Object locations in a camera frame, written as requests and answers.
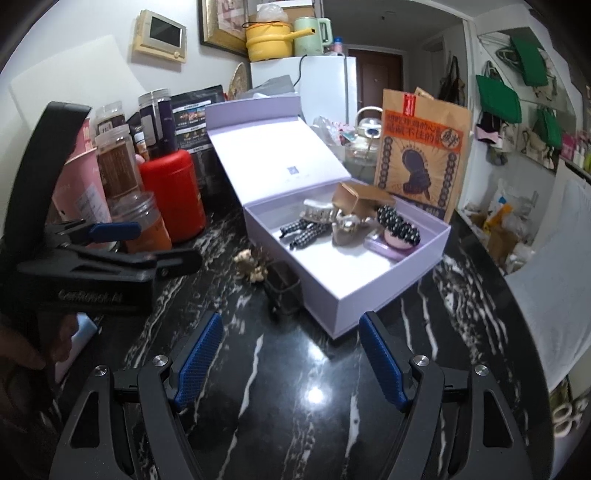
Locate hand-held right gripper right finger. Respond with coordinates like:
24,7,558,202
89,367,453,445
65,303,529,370
358,311,532,480

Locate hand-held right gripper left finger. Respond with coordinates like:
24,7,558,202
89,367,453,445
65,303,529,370
48,310,225,480

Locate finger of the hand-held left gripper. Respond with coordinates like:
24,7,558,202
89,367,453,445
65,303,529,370
18,247,202,282
46,220,143,245

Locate lavender gift box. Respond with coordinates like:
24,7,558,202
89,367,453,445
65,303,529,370
204,96,452,340

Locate black polka dot scrunchie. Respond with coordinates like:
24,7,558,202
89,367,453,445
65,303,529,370
376,204,421,245

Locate pearly wavy hair clip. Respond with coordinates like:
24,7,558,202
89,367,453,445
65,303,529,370
302,198,372,246

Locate gold rectangular box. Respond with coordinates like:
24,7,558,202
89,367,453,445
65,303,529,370
331,181,397,217

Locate person's left hand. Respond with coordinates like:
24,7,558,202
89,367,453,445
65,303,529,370
0,318,81,416

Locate clear jar with orange contents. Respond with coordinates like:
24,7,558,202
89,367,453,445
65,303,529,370
108,191,172,254

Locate pink container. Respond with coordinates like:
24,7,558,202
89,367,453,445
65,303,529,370
52,117,112,222

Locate red canister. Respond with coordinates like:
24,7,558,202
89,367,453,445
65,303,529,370
139,150,207,243

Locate brown label jar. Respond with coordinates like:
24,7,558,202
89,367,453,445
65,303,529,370
95,124,144,195

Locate purple label jar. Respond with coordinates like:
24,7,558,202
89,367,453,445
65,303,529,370
137,89,178,158

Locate small black container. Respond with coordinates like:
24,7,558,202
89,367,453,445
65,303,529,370
264,261,303,315

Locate black snack packets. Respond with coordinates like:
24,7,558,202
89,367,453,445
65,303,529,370
171,85,227,195

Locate gingham hair bow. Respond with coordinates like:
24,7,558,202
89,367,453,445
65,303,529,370
279,217,331,250

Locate brown printed paper bag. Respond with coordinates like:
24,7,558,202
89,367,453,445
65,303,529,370
373,88,472,222

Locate glass teapot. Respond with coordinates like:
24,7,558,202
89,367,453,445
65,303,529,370
344,106,384,183

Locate framed picture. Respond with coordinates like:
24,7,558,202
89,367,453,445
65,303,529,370
198,0,252,56

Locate crumpled clear plastic bag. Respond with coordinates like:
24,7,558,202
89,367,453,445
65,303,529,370
314,115,352,144

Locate yellow cooking pot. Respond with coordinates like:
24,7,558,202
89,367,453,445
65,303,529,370
245,21,315,63

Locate white refrigerator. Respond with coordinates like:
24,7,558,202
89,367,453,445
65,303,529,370
249,55,358,125

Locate pale green electric kettle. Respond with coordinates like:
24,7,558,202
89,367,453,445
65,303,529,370
293,17,333,57

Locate brown door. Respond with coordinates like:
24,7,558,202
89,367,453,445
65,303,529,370
348,46,402,112

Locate row of small bottles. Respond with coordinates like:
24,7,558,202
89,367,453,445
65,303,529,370
561,131,591,174

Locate green tote bag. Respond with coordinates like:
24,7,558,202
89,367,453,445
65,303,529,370
510,32,548,86
536,108,561,148
475,74,522,123

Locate wall intercom panel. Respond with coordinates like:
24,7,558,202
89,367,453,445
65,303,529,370
134,11,188,63

